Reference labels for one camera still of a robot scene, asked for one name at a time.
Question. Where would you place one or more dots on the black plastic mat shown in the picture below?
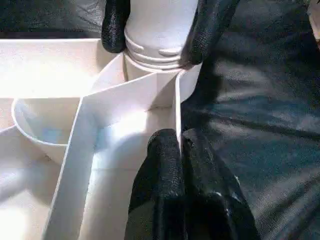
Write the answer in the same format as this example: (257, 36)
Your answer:
(262, 125)

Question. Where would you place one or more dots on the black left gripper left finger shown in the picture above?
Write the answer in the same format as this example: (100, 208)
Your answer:
(157, 187)

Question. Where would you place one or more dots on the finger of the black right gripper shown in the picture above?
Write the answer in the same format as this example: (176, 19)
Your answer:
(113, 27)
(205, 30)

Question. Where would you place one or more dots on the white plastic table leg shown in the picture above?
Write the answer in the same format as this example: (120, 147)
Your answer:
(160, 25)

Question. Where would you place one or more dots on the white plastic table top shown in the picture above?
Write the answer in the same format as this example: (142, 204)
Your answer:
(37, 75)

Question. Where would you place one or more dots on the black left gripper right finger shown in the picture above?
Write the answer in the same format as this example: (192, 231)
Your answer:
(212, 200)

